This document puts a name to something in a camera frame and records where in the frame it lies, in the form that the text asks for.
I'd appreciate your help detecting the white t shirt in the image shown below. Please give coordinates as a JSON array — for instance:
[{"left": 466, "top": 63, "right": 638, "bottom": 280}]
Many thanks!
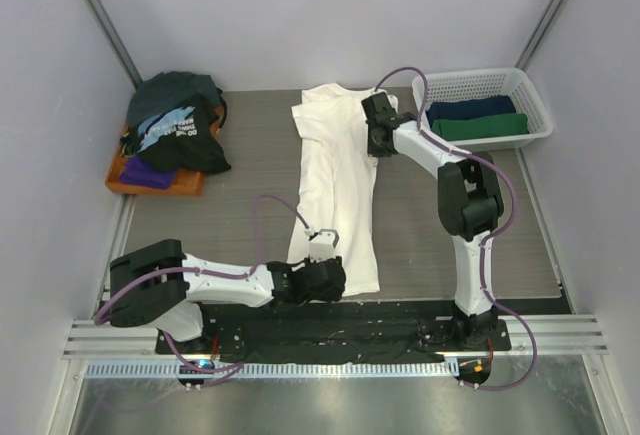
[{"left": 291, "top": 83, "right": 380, "bottom": 297}]

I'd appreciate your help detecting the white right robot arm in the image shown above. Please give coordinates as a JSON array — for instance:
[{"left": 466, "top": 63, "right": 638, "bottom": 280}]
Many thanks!
[{"left": 362, "top": 92, "right": 504, "bottom": 350}]

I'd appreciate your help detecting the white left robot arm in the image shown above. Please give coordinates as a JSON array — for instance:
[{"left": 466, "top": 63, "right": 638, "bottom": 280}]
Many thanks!
[{"left": 95, "top": 235, "right": 346, "bottom": 354}]

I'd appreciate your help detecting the rolled green t shirt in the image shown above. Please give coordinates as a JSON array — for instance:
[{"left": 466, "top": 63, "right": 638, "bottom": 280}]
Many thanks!
[{"left": 431, "top": 113, "right": 529, "bottom": 141}]

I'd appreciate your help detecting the rolled navy t shirt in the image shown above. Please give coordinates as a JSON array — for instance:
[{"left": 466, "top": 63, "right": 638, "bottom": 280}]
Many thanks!
[{"left": 426, "top": 95, "right": 516, "bottom": 123}]

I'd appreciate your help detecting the white plastic basket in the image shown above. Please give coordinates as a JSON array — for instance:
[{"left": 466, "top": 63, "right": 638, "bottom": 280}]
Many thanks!
[{"left": 412, "top": 68, "right": 553, "bottom": 152}]

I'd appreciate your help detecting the orange wooden tray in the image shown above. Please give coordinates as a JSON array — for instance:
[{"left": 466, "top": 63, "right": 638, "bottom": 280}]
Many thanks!
[{"left": 105, "top": 106, "right": 226, "bottom": 197}]

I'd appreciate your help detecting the black printed t shirt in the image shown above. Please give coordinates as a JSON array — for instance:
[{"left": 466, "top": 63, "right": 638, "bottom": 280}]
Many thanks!
[{"left": 129, "top": 95, "right": 231, "bottom": 174}]

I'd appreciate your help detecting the dark teal t shirt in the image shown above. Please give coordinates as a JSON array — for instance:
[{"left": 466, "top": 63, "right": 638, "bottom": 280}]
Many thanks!
[{"left": 126, "top": 71, "right": 223, "bottom": 128}]

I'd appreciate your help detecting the purple t shirt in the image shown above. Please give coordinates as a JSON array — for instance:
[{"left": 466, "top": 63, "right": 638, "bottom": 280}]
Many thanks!
[{"left": 119, "top": 156, "right": 176, "bottom": 190}]

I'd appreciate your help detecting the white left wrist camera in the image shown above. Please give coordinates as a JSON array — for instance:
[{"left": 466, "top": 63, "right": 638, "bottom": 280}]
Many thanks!
[{"left": 304, "top": 228, "right": 339, "bottom": 263}]

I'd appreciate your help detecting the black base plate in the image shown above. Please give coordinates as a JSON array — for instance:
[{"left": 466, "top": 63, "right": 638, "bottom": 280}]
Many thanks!
[{"left": 176, "top": 301, "right": 512, "bottom": 365}]

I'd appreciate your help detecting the white slotted cable duct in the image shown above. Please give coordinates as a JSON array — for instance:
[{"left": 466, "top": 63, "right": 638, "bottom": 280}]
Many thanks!
[{"left": 84, "top": 358, "right": 459, "bottom": 380}]

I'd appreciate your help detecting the right aluminium frame post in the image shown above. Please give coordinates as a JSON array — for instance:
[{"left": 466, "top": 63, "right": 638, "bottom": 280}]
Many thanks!
[{"left": 515, "top": 0, "right": 569, "bottom": 71}]

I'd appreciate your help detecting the aluminium frame post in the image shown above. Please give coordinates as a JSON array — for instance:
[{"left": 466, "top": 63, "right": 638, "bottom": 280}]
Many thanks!
[
  {"left": 84, "top": 0, "right": 142, "bottom": 88},
  {"left": 515, "top": 0, "right": 569, "bottom": 71}
]

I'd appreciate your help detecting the left aluminium frame post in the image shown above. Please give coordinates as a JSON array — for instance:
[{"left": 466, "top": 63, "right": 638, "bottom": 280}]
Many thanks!
[{"left": 84, "top": 0, "right": 142, "bottom": 88}]

